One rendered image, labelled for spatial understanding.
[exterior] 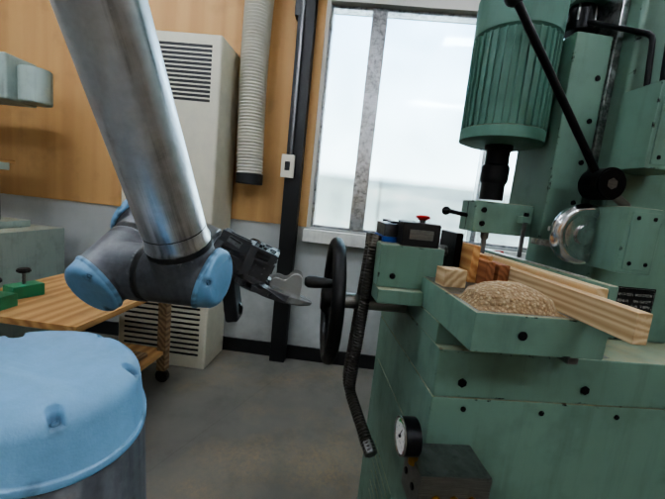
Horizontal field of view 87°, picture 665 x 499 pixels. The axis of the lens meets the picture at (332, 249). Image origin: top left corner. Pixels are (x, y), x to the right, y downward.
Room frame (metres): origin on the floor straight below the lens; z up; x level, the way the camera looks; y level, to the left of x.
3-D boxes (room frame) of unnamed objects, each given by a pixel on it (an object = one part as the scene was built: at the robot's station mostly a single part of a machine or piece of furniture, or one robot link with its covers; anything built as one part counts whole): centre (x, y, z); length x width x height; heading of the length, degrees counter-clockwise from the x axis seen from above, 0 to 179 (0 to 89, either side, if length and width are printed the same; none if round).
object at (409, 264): (0.78, -0.16, 0.91); 0.15 x 0.14 x 0.09; 5
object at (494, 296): (0.54, -0.29, 0.92); 0.14 x 0.09 x 0.04; 95
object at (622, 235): (0.68, -0.55, 1.02); 0.09 x 0.07 x 0.12; 5
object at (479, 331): (0.79, -0.24, 0.87); 0.61 x 0.30 x 0.06; 5
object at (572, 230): (0.70, -0.49, 1.02); 0.12 x 0.03 x 0.12; 95
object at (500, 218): (0.82, -0.37, 1.03); 0.14 x 0.07 x 0.09; 95
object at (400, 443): (0.54, -0.16, 0.65); 0.06 x 0.04 x 0.08; 5
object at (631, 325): (0.71, -0.36, 0.92); 0.60 x 0.02 x 0.04; 5
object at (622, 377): (0.83, -0.47, 0.76); 0.57 x 0.45 x 0.09; 95
